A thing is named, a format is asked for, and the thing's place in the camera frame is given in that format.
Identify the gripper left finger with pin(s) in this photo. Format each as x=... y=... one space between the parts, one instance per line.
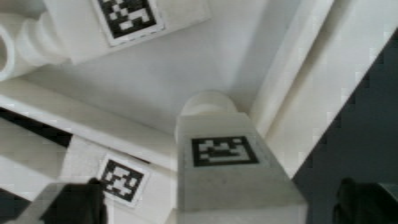
x=71 y=204

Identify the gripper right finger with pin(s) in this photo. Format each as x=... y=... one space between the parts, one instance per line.
x=367 y=203

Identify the white leg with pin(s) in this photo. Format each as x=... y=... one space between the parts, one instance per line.
x=236 y=189
x=87 y=28

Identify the white square tabletop tray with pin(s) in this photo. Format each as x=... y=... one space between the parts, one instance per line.
x=280 y=52

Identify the white leg inside tray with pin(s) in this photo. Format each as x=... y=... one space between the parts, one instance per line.
x=87 y=28

